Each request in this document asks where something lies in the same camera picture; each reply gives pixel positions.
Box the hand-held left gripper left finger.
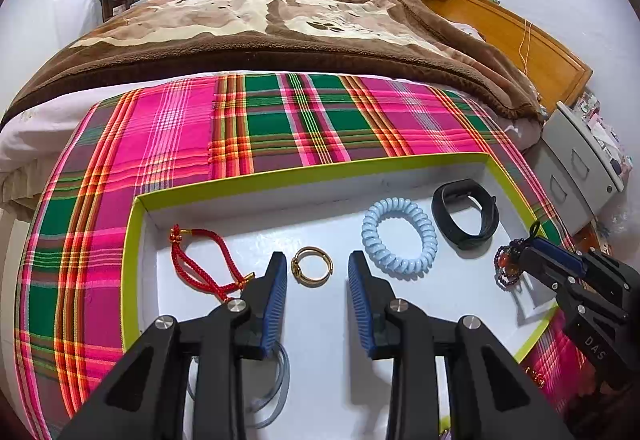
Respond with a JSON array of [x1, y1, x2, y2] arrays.
[[70, 251, 288, 440]]

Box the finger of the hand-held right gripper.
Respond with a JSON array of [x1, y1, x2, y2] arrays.
[[530, 237, 588, 279], [520, 251, 582, 297]]

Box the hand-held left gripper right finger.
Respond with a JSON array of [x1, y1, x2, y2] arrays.
[[347, 251, 573, 440]]

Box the gold ring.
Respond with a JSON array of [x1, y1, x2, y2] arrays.
[[291, 246, 333, 287]]

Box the dark bead bracelet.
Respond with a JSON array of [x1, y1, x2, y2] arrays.
[[494, 222, 543, 291]]

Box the light blue spiral hair tie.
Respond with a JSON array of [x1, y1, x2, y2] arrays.
[[361, 199, 438, 277]]

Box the grey thin band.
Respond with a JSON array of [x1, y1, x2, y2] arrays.
[[187, 342, 292, 430]]

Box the yellow-green shallow cardboard box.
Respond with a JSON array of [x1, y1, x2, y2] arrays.
[[121, 151, 563, 440]]

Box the black wristband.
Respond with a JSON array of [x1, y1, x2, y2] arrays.
[[431, 181, 501, 249]]

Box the red cord bracelet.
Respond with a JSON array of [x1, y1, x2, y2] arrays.
[[170, 226, 256, 303]]

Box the grey nightstand with drawers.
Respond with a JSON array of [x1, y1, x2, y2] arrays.
[[532, 100, 626, 235]]

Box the assorted small packages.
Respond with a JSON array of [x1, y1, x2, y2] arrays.
[[575, 92, 631, 181]]

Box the pink green plaid cloth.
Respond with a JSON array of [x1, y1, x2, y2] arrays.
[[15, 72, 596, 440]]

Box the wooden headboard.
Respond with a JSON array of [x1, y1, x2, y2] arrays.
[[415, 0, 593, 113]]

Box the pale pillow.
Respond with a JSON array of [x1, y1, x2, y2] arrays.
[[450, 22, 488, 40]]

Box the brown patterned blanket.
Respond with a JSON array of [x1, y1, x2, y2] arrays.
[[0, 0, 546, 131]]

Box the bed with white sheet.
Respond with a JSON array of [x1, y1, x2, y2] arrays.
[[0, 70, 543, 221]]

